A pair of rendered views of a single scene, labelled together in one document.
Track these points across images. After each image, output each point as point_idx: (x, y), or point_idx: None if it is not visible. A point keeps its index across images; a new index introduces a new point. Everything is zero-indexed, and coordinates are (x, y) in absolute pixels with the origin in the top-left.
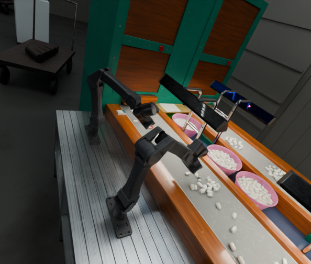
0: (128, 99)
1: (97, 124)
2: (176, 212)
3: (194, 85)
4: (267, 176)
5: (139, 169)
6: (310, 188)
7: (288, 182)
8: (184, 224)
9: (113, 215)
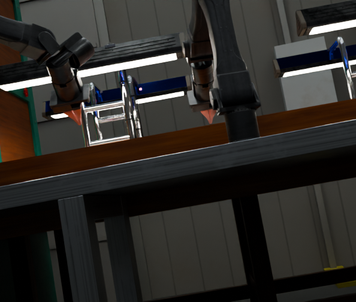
0: (34, 35)
1: None
2: (282, 118)
3: (4, 141)
4: None
5: (225, 0)
6: (325, 6)
7: (309, 17)
8: (307, 114)
9: (247, 135)
